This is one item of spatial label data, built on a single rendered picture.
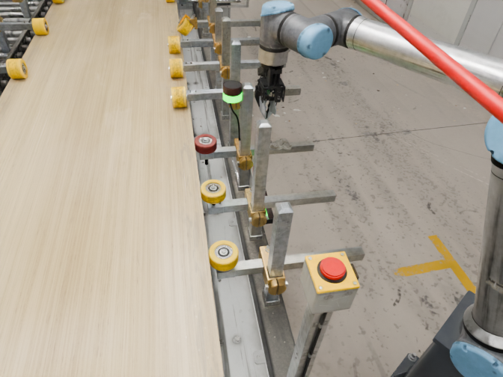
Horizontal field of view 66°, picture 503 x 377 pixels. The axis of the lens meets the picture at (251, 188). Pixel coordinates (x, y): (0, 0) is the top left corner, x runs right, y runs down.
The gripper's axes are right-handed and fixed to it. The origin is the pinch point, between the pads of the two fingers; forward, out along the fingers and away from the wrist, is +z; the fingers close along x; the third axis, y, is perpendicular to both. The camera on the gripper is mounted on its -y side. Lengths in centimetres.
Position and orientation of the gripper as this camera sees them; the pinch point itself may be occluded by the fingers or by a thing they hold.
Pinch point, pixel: (266, 114)
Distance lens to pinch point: 135.4
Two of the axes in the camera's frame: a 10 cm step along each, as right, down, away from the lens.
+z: -0.5, 7.3, 6.8
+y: 1.8, 6.8, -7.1
